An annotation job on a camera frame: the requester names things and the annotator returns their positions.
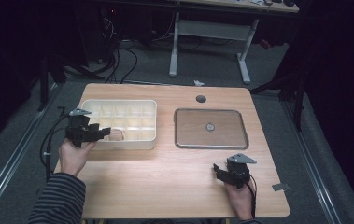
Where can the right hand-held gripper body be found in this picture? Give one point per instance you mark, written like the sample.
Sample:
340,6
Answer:
238,174

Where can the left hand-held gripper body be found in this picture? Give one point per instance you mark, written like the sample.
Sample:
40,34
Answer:
79,132

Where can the pale pink cloth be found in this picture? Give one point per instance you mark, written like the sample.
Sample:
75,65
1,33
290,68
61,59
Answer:
117,135

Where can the white compartment storage box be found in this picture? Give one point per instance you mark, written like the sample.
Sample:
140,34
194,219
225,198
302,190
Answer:
134,118

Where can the person's right hand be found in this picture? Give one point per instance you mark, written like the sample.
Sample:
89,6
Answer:
241,200

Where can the person's left hand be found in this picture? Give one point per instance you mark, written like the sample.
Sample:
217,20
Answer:
73,158

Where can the rectangular metal tray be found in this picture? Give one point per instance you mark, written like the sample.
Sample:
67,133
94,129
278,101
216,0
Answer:
196,137

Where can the grey tape piece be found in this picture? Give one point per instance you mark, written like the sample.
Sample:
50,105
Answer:
280,187

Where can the small round metal disc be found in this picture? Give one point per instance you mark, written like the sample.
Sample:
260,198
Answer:
209,126

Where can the black metal stand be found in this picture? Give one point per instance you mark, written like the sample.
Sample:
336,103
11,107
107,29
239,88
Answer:
44,81
299,99

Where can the crumpled white paper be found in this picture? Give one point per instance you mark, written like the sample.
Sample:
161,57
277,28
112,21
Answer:
198,83

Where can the desk with white metal legs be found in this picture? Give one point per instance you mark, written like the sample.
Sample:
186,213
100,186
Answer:
210,29

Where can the metal floor rail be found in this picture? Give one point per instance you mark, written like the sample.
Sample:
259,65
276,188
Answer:
9,174
314,174

